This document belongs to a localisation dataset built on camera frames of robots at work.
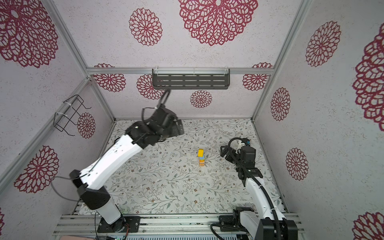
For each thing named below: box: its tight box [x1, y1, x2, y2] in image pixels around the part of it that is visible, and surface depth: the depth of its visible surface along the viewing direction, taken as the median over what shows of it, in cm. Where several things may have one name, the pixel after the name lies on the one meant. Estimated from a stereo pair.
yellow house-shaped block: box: [197, 148, 205, 157], surface depth 89 cm
